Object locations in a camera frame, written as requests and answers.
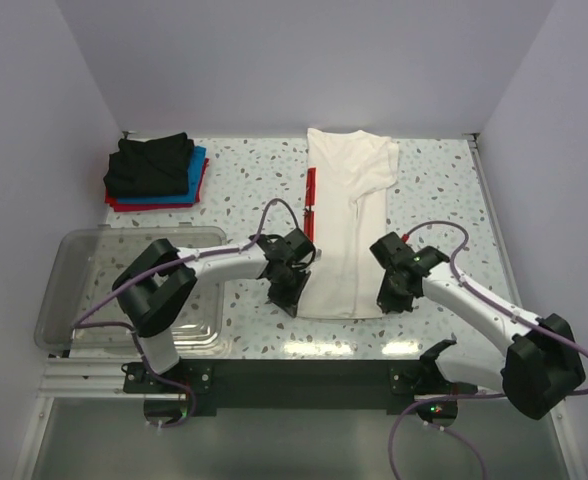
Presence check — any white printed t-shirt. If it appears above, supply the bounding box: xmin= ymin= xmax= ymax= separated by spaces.
xmin=297 ymin=128 xmax=399 ymax=320

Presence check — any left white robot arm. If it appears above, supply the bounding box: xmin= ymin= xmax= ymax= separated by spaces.
xmin=112 ymin=228 xmax=317 ymax=376

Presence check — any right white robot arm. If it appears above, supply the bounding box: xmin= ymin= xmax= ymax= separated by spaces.
xmin=370 ymin=233 xmax=586 ymax=420

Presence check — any folded blue t-shirt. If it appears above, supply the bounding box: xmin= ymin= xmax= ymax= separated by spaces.
xmin=115 ymin=146 xmax=207 ymax=204

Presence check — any clear plastic bin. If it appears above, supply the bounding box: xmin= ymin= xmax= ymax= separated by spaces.
xmin=34 ymin=225 xmax=227 ymax=355

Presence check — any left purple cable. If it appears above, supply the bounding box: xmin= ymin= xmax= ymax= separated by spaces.
xmin=72 ymin=198 xmax=305 ymax=431

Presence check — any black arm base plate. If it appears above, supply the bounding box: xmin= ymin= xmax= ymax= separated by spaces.
xmin=121 ymin=359 xmax=477 ymax=423

